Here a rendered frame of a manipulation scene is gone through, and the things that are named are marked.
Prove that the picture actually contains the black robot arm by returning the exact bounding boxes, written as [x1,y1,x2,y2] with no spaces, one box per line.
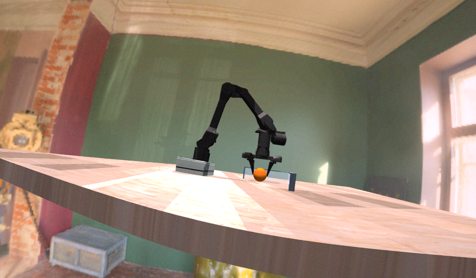
[193,83,286,162]

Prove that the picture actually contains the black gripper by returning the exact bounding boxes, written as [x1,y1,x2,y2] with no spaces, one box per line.
[242,142,282,176]

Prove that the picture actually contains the orange ball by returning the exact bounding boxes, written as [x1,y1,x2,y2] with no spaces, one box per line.
[253,168,267,182]

